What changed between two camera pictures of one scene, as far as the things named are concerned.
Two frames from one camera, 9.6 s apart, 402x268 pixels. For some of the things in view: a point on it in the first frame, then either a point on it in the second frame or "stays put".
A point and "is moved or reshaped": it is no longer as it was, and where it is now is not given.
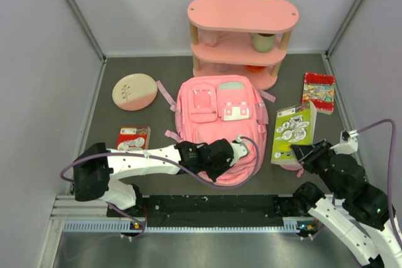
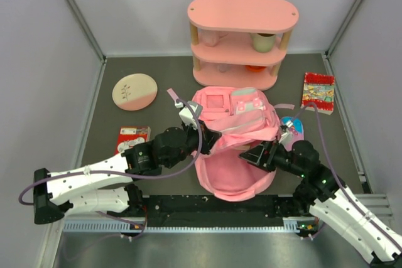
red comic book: (319, 88) stays put
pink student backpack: (214, 108) is moved or reshaped
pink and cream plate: (134, 91) stays put
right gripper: (307, 154) → (257, 156)
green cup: (263, 42) stays put
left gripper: (213, 175) → (209, 137)
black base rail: (214, 213) stays put
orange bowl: (255, 68) stays put
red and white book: (133, 138) stays put
